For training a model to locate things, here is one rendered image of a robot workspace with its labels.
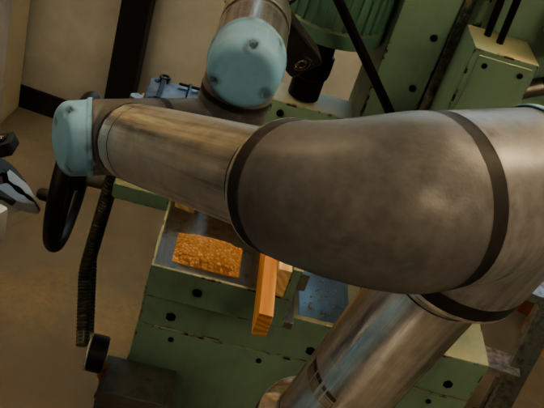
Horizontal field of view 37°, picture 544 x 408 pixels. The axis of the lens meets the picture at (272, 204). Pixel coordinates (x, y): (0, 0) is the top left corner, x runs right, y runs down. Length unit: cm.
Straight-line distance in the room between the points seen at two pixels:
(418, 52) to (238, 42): 50
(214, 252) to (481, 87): 44
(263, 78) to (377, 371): 30
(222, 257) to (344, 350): 54
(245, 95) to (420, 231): 37
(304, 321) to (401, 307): 71
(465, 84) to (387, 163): 66
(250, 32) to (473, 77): 42
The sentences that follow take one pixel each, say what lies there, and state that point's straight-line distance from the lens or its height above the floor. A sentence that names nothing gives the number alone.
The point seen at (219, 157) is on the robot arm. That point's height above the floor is 136.
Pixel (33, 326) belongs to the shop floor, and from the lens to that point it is 231.
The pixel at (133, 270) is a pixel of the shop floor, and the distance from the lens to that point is 252.
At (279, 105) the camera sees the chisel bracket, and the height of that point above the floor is 106.
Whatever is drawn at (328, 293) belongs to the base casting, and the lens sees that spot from 138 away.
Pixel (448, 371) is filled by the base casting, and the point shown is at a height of 77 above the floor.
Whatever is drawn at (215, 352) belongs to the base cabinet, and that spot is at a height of 68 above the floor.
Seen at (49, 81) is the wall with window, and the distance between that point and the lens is 308.
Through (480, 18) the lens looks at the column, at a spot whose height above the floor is 131.
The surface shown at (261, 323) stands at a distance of 110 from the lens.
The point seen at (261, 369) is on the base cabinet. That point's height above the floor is 67.
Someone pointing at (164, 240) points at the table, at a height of 90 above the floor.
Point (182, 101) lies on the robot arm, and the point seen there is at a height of 125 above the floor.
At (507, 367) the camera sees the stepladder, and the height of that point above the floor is 27.
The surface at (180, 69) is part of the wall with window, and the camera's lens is 287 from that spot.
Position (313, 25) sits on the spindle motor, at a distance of 120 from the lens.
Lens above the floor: 166
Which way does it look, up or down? 34 degrees down
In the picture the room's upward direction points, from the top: 19 degrees clockwise
